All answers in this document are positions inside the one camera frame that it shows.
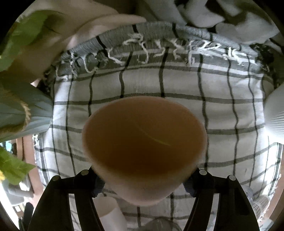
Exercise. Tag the pink plastic cup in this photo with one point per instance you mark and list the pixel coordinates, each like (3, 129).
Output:
(144, 147)

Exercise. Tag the white plant pot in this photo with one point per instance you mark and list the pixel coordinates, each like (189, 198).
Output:
(274, 114)

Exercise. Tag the beige pink curtain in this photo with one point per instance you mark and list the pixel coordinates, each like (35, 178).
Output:
(70, 23)

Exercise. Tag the grey curtain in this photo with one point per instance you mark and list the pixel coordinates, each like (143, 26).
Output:
(241, 21)

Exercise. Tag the houndstooth patterned paper cup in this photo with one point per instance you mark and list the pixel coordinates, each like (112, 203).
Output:
(260, 206)

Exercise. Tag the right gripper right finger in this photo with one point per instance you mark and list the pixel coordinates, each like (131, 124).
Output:
(201, 185)

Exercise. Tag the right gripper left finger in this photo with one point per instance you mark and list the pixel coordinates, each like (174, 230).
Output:
(88, 185)

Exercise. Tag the teal ribbed flower pot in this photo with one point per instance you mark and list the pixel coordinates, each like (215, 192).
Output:
(25, 110)

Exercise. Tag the artificial sunflower bouquet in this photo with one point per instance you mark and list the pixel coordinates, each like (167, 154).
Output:
(21, 34)

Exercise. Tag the white plastic cup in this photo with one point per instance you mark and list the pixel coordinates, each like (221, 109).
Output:
(110, 214)

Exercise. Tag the clear bluish plastic cup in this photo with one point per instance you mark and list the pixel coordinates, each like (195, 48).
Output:
(160, 224)

